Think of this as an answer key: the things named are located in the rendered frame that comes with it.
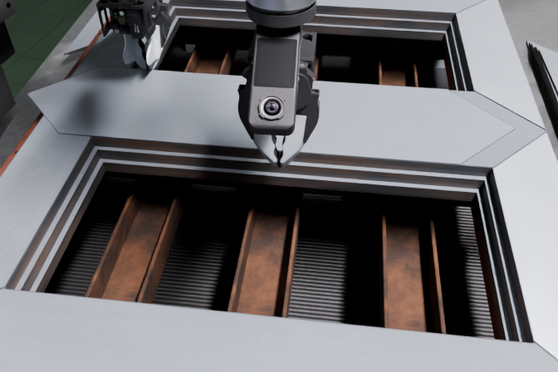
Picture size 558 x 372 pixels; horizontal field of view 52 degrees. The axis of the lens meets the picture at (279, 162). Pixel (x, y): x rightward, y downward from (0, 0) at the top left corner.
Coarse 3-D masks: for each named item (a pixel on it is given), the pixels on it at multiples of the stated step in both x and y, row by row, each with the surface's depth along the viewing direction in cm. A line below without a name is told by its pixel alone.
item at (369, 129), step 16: (352, 96) 89; (368, 96) 89; (384, 96) 89; (352, 112) 86; (368, 112) 86; (384, 112) 86; (352, 128) 83; (368, 128) 83; (384, 128) 83; (352, 144) 80; (368, 144) 80; (384, 144) 80
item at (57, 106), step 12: (84, 72) 94; (96, 72) 94; (60, 84) 92; (72, 84) 92; (84, 84) 92; (48, 96) 89; (60, 96) 89; (72, 96) 89; (48, 108) 87; (60, 108) 87; (72, 108) 87; (48, 120) 84; (60, 120) 84; (60, 132) 82
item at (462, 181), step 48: (192, 0) 115; (144, 48) 101; (480, 96) 89; (96, 144) 83; (144, 144) 82; (192, 144) 81; (384, 192) 80; (432, 192) 79; (480, 192) 78; (48, 240) 70; (528, 336) 59
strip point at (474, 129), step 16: (448, 96) 89; (464, 112) 86; (480, 112) 86; (464, 128) 83; (480, 128) 83; (496, 128) 83; (512, 128) 83; (464, 144) 80; (480, 144) 80; (464, 160) 78
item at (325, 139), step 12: (324, 84) 92; (336, 84) 92; (324, 96) 89; (336, 96) 89; (324, 108) 87; (336, 108) 87; (324, 120) 85; (336, 120) 85; (312, 132) 82; (324, 132) 82; (336, 132) 82; (312, 144) 80; (324, 144) 80; (336, 144) 80
